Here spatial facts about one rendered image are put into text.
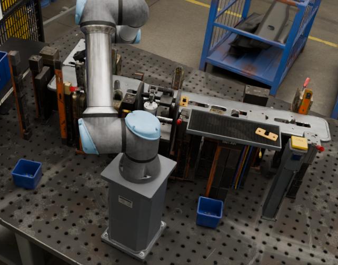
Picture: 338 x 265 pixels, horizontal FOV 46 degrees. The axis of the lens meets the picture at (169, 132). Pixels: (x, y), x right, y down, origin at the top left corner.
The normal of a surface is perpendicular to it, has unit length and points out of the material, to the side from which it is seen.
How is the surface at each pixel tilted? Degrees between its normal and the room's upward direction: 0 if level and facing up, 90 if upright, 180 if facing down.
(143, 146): 90
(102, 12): 50
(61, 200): 0
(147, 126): 7
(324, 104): 0
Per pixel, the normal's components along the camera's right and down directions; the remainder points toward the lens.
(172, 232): 0.11, -0.75
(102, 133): 0.19, 0.00
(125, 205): -0.45, 0.55
